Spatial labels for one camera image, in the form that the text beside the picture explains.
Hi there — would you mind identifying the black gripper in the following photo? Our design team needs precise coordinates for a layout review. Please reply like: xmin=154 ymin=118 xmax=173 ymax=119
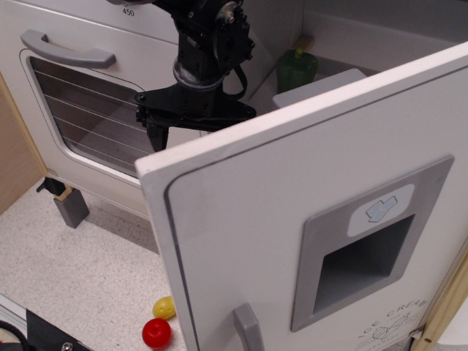
xmin=134 ymin=84 xmax=257 ymax=151

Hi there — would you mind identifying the white toy fridge door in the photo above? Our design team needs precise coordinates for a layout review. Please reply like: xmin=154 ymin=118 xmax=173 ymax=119
xmin=136 ymin=44 xmax=467 ymax=350

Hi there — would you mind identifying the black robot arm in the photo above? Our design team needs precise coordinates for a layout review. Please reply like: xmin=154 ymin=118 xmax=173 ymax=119
xmin=134 ymin=1 xmax=256 ymax=151

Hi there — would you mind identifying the grey box inside fridge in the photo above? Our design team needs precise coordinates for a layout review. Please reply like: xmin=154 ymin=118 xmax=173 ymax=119
xmin=272 ymin=68 xmax=366 ymax=110

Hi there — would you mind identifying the white toy oven door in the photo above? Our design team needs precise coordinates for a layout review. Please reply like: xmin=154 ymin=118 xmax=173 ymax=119
xmin=18 ymin=47 xmax=205 ymax=187

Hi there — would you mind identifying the grey toy kitchen leg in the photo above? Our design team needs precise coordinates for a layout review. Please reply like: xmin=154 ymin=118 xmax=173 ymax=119
xmin=54 ymin=189 xmax=90 ymax=228

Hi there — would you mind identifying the black clamp on leg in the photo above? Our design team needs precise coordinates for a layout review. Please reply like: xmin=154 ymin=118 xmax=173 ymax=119
xmin=36 ymin=177 xmax=66 ymax=196

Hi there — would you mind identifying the light wooden side panel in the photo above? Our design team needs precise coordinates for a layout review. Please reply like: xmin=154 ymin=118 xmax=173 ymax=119
xmin=1 ymin=79 xmax=47 ymax=212

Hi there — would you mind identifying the green toy bell pepper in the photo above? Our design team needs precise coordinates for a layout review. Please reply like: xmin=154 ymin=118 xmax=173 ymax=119
xmin=276 ymin=48 xmax=318 ymax=94

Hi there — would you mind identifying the yellow toy potato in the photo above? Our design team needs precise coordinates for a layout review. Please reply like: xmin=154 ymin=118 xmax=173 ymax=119
xmin=152 ymin=296 xmax=176 ymax=320

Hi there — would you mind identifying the red toy tomato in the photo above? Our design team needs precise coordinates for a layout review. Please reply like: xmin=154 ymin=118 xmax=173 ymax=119
xmin=142 ymin=318 xmax=172 ymax=350

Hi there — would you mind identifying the grey ice dispenser panel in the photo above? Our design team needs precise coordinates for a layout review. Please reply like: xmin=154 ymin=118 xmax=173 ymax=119
xmin=291 ymin=155 xmax=455 ymax=333

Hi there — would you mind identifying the grey oven door handle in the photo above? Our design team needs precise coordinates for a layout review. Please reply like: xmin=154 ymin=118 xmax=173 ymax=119
xmin=20 ymin=29 xmax=116 ymax=69

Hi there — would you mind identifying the grey fridge door handle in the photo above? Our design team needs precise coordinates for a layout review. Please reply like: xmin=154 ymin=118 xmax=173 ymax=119
xmin=233 ymin=303 xmax=265 ymax=351

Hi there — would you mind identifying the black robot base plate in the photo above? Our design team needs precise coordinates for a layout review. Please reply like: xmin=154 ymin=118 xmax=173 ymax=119
xmin=0 ymin=307 xmax=92 ymax=351

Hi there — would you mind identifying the light wooden right post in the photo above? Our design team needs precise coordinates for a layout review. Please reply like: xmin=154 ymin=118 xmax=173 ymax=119
xmin=410 ymin=252 xmax=467 ymax=351

